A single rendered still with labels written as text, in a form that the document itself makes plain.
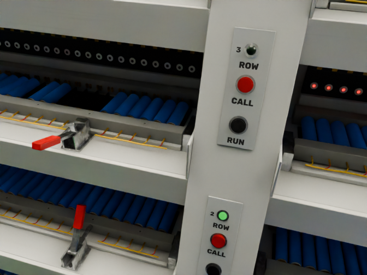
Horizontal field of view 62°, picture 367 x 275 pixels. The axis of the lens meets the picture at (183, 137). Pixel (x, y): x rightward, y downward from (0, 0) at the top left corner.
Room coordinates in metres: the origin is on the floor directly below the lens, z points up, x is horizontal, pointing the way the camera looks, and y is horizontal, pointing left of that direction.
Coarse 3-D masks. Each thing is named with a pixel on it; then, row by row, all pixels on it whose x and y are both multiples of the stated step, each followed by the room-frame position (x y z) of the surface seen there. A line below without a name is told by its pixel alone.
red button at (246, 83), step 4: (240, 80) 0.32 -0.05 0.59; (244, 80) 0.31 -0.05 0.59; (248, 80) 0.31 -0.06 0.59; (240, 84) 0.32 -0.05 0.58; (244, 84) 0.31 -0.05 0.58; (248, 84) 0.31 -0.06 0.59; (252, 84) 0.31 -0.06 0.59; (240, 88) 0.32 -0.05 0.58; (244, 88) 0.31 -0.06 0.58; (248, 88) 0.31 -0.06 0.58; (244, 92) 0.32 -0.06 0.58
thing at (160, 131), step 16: (0, 96) 0.45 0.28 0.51; (16, 112) 0.43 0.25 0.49; (32, 112) 0.43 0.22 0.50; (48, 112) 0.42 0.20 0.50; (64, 112) 0.42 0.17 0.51; (80, 112) 0.42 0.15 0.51; (96, 112) 0.42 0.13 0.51; (64, 128) 0.40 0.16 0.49; (96, 128) 0.41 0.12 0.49; (112, 128) 0.40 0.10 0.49; (128, 128) 0.40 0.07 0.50; (144, 128) 0.39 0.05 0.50; (160, 128) 0.39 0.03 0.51; (176, 128) 0.39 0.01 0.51; (144, 144) 0.38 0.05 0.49
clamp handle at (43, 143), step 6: (72, 126) 0.37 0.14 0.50; (66, 132) 0.37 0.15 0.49; (72, 132) 0.37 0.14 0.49; (48, 138) 0.33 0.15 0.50; (54, 138) 0.33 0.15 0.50; (60, 138) 0.34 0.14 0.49; (66, 138) 0.35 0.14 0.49; (36, 144) 0.31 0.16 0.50; (42, 144) 0.31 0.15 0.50; (48, 144) 0.32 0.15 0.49; (54, 144) 0.33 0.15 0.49
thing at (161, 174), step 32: (64, 64) 0.56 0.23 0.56; (96, 64) 0.54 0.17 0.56; (0, 128) 0.41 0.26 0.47; (32, 128) 0.41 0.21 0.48; (192, 128) 0.39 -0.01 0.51; (0, 160) 0.40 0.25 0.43; (32, 160) 0.38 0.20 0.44; (64, 160) 0.37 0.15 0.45; (96, 160) 0.35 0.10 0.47; (128, 160) 0.36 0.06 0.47; (160, 160) 0.36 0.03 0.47; (128, 192) 0.36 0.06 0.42; (160, 192) 0.35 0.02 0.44
